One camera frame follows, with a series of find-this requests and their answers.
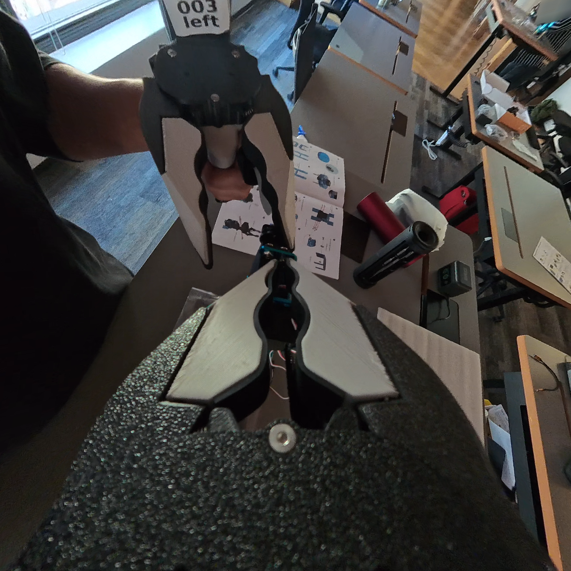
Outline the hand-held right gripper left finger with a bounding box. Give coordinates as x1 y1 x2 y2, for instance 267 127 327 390
165 259 279 421

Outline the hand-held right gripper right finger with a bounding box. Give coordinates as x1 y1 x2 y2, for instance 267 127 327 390
285 261 399 430

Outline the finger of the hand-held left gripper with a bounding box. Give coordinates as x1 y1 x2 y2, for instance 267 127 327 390
242 110 298 251
161 117 215 270

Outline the blue toy robot arm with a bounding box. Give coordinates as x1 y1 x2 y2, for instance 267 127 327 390
252 224 309 345

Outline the person's left forearm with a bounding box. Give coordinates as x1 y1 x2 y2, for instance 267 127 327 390
27 62 150 162

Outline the grey desk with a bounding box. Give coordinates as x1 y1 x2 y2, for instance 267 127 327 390
0 196 487 571

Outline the office desk with wooden edge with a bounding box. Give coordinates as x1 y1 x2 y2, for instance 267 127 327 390
290 0 418 215
482 146 571 309
517 335 571 571

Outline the person's left hand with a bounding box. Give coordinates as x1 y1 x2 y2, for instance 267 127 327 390
201 158 253 204

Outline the clear plastic bag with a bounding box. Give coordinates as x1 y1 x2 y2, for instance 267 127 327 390
178 288 220 318

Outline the printed instruction booklet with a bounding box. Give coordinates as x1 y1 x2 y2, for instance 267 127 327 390
212 136 346 281

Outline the white foam sheet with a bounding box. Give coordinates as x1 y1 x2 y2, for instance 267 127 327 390
377 308 486 447

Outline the black ribbed tube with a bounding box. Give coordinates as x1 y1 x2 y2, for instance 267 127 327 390
353 221 440 290

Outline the black flat device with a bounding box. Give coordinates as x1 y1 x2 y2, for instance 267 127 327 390
421 289 461 345

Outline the black office chair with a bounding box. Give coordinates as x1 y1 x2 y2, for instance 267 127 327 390
292 0 353 103

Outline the red metal cylinder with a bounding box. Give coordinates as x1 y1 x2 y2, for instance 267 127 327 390
361 192 404 244

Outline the black box with green display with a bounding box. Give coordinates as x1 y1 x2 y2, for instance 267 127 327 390
436 261 474 296

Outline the white paper wad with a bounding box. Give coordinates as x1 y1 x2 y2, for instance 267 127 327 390
386 189 449 250

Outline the stack of papers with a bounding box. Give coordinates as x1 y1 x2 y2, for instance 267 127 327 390
484 401 517 491

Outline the person's black shirt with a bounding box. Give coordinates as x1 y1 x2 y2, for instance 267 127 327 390
0 9 134 451

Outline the red bag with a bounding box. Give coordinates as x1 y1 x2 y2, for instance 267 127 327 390
439 187 483 236

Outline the printed paper sheet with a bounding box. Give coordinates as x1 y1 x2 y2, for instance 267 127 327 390
533 236 571 291

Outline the red white servo cable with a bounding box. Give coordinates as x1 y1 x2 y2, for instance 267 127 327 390
267 348 300 401

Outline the white floor cable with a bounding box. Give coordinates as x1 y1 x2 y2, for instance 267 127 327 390
421 138 452 160

